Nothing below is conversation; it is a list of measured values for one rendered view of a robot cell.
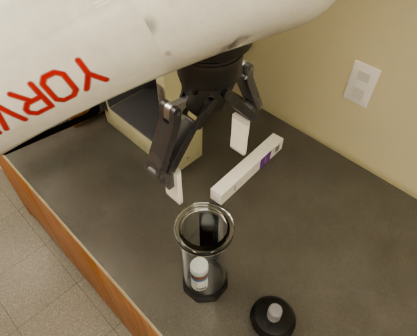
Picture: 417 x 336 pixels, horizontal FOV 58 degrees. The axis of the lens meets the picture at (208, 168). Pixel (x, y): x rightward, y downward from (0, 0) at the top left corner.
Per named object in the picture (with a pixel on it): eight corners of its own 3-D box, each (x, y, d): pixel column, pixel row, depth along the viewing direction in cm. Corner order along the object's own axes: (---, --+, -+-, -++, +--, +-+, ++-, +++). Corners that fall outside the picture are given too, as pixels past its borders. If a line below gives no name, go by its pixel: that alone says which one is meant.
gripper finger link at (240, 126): (231, 113, 55) (235, 111, 56) (229, 147, 61) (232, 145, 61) (247, 123, 54) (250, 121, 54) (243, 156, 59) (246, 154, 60)
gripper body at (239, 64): (212, 19, 45) (211, 84, 52) (157, 45, 41) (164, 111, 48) (261, 43, 41) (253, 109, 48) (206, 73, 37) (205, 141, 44)
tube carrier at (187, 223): (203, 248, 88) (202, 192, 72) (239, 277, 83) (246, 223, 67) (170, 281, 82) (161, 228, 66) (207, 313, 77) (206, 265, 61)
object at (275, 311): (268, 291, 82) (272, 278, 77) (302, 322, 77) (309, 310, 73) (239, 321, 78) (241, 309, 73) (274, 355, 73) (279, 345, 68)
